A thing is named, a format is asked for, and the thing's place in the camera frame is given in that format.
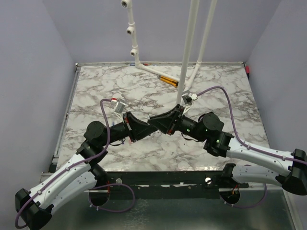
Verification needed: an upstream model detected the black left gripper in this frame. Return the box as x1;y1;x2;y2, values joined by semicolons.
101;111;157;147

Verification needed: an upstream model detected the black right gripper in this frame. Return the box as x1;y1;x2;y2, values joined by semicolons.
148;104;207;143

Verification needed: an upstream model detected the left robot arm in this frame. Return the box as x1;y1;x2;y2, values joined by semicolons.
15;112;157;230

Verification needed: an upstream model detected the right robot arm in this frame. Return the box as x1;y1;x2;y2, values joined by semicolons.
148;105;307;196

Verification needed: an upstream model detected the yellow utility knife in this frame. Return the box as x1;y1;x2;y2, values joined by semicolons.
157;75;178;88

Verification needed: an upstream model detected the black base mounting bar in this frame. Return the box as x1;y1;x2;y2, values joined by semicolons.
90;171;248;200

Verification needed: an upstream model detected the red black clamp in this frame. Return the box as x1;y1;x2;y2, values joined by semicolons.
245;66;250;79

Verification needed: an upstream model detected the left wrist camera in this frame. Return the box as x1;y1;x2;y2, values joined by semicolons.
114;100;127;114

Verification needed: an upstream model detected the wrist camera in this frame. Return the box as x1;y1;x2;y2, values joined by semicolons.
182;90;198;114
114;100;127;114

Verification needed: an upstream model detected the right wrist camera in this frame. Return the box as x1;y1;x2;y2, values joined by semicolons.
182;90;198;114

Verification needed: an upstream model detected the white PVC pipe frame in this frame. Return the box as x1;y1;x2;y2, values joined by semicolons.
120;0;218;106

